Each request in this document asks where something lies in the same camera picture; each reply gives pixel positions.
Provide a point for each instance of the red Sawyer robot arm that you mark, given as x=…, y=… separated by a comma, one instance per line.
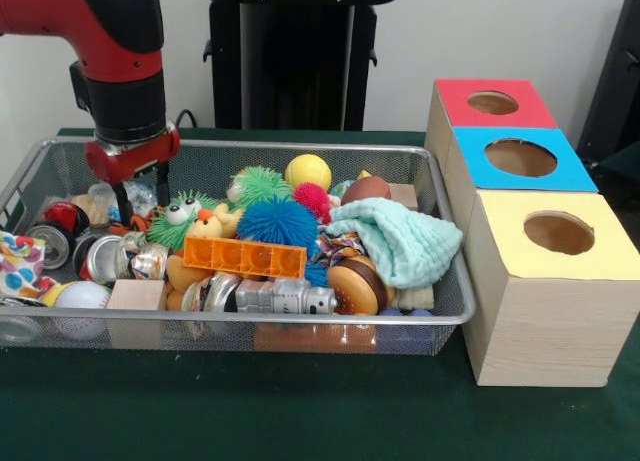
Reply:
x=120, y=56

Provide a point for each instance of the wooden box with three holes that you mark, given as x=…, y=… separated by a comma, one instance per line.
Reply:
x=545, y=331

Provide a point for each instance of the dark green side table cloth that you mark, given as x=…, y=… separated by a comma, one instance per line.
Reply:
x=625, y=181

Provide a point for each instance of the crushed clear plastic bottle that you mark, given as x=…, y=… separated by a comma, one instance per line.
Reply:
x=142, y=196

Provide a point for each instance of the shallow metal mesh bin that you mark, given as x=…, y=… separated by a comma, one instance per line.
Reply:
x=452, y=291

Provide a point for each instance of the yellow plush duck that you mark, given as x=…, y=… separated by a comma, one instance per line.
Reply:
x=210, y=226

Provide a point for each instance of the silver toy robot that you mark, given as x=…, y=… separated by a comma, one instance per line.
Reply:
x=285, y=298

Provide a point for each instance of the green spiky ball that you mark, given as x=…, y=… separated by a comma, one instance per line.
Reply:
x=165, y=226

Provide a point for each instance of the yellow foam ball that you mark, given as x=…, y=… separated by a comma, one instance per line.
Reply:
x=308, y=172

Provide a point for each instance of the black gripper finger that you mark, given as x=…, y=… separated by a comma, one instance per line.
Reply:
x=163, y=186
x=124, y=203

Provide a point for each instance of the black panel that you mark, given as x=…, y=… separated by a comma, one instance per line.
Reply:
x=615, y=81

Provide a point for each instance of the toy hamburger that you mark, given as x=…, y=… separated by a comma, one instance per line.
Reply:
x=357, y=286

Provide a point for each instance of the mint green cloth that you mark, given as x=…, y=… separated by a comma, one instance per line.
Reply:
x=400, y=241

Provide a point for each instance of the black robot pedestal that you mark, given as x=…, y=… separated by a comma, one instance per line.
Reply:
x=295, y=56

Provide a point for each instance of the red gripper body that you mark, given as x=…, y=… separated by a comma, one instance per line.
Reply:
x=130, y=166

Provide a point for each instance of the orange toy building block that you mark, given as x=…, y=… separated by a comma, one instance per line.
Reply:
x=245, y=256

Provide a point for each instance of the cream cloth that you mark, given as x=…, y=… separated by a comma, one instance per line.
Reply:
x=417, y=298

